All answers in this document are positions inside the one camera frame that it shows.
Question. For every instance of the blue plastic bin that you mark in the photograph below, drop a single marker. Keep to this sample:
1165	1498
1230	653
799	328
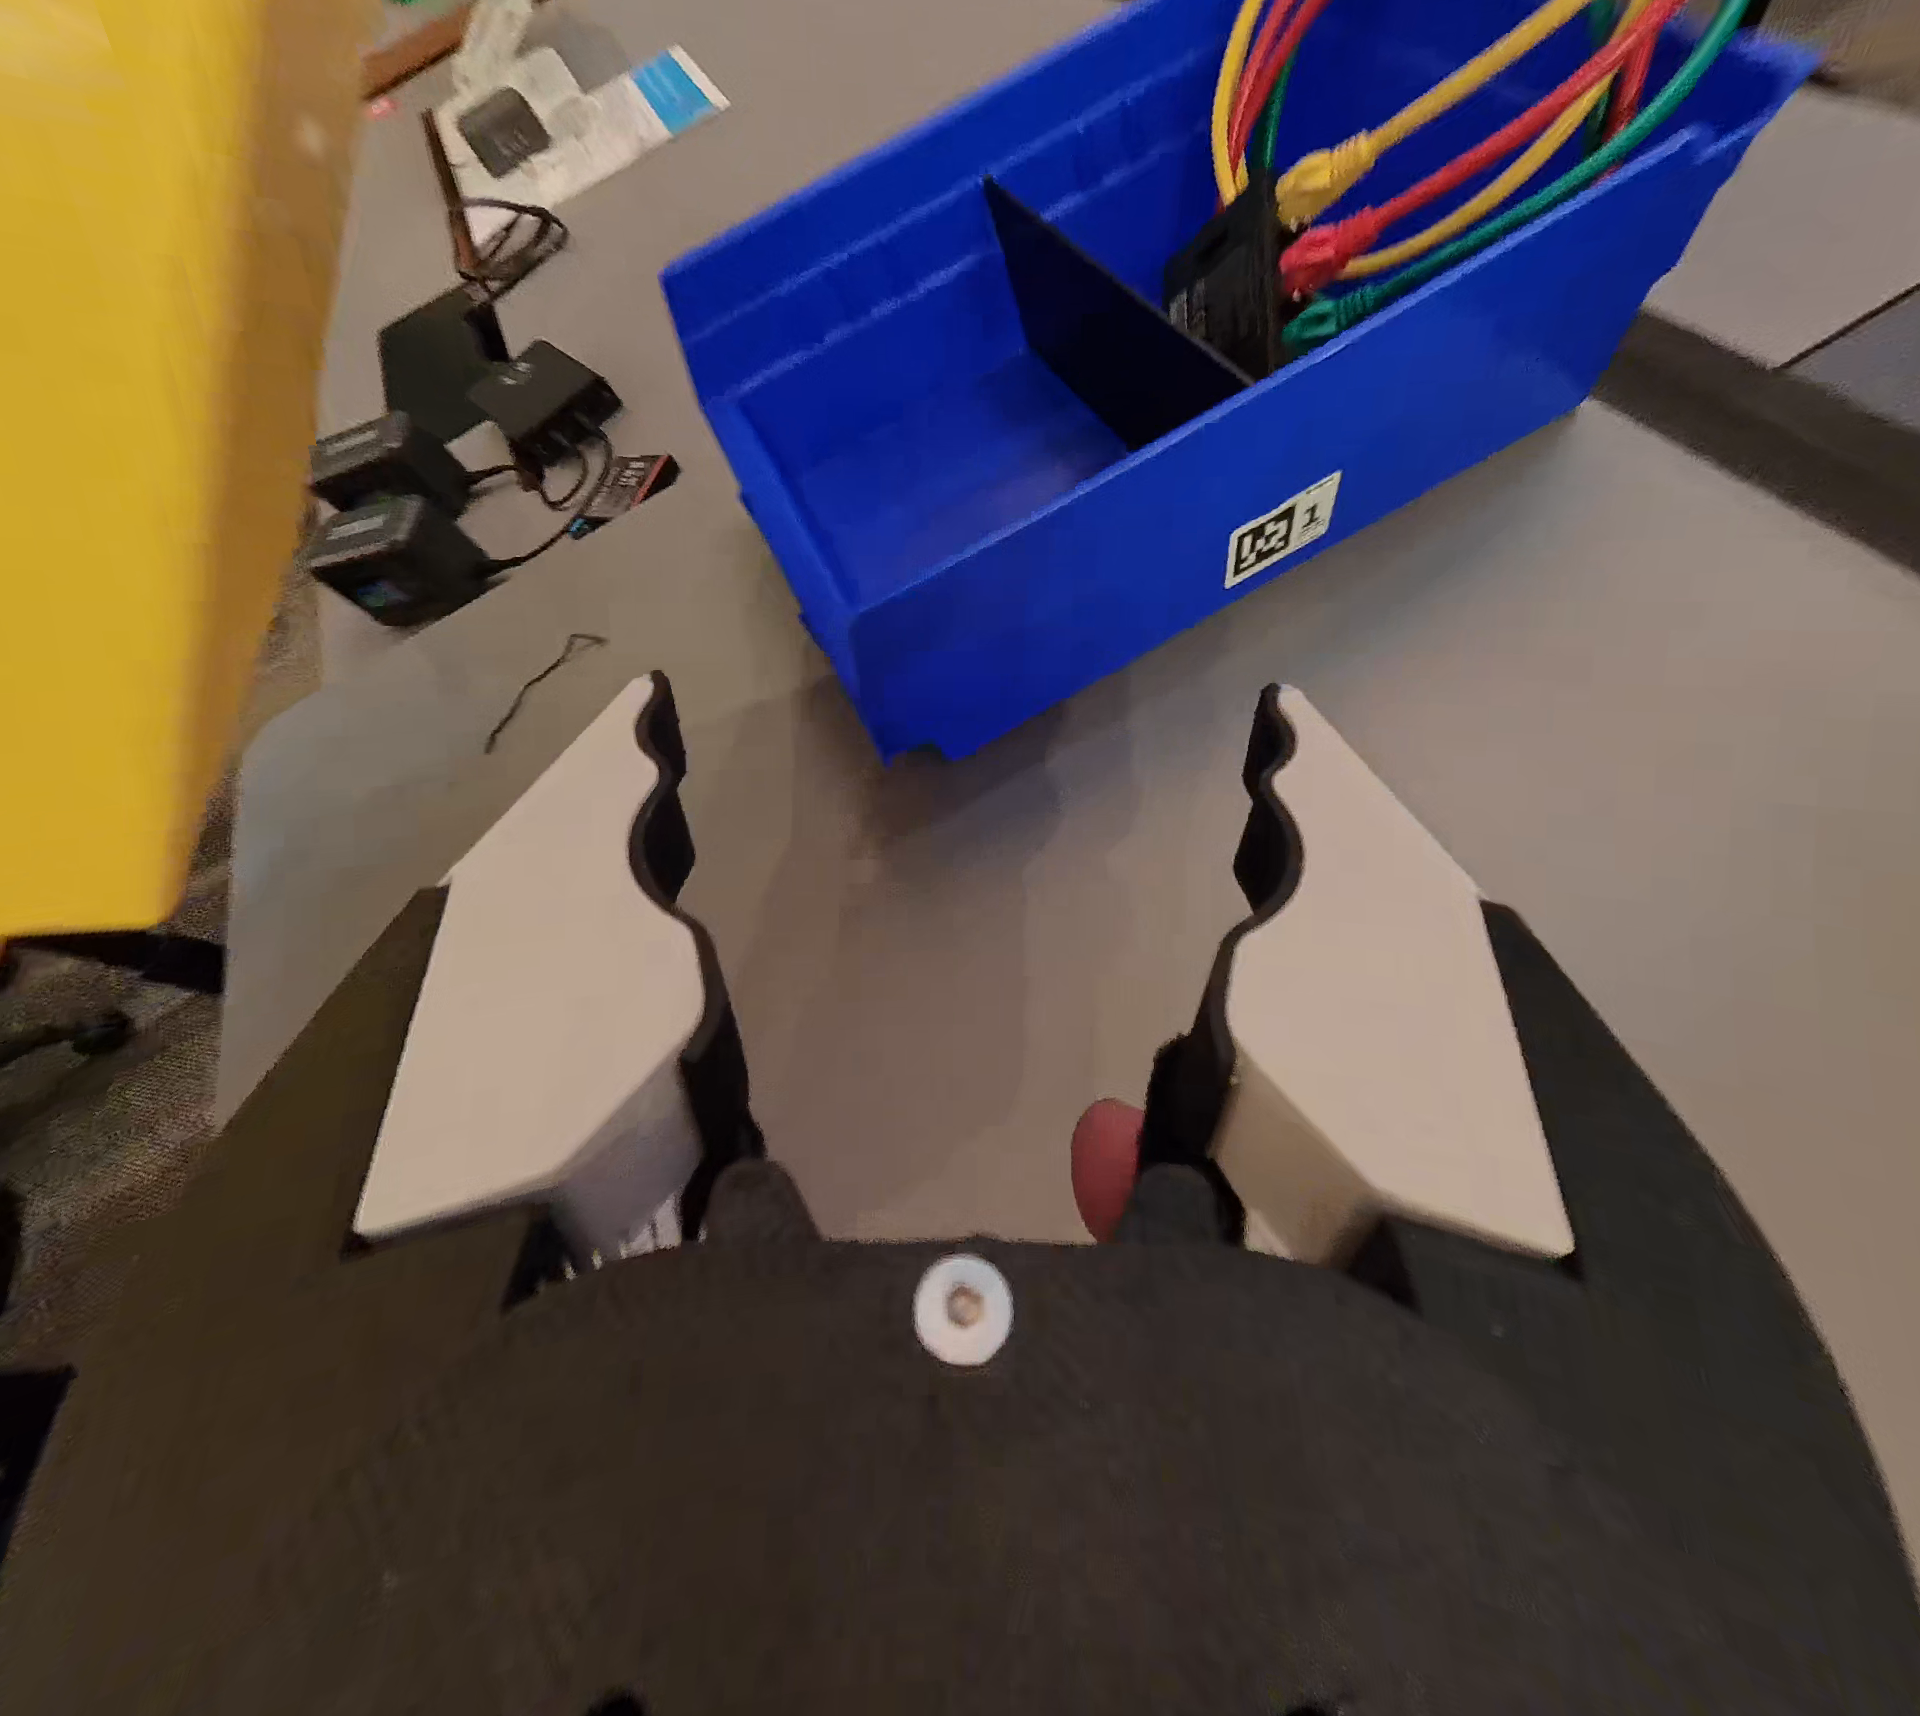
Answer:
1050	547

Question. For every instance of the red black card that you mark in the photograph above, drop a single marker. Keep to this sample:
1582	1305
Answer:
631	483

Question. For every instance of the black bin divider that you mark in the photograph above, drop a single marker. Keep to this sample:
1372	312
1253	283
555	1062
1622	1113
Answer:
1095	320

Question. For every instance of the black network switch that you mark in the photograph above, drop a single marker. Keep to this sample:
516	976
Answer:
1222	276

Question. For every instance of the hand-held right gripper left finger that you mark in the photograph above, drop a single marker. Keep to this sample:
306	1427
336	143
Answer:
555	997

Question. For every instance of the black battery charger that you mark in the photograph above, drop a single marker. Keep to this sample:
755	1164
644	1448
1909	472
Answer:
399	561
383	464

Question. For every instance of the black device stand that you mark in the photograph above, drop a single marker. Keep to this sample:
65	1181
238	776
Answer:
435	359

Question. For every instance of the yellow plastic bin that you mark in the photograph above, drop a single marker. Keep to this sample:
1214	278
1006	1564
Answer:
150	320

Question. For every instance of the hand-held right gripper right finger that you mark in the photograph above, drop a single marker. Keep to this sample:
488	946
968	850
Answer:
1365	997

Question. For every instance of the white paper leaflets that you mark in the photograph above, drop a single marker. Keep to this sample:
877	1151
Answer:
661	96

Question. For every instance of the small black box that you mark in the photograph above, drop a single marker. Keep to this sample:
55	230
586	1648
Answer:
503	134

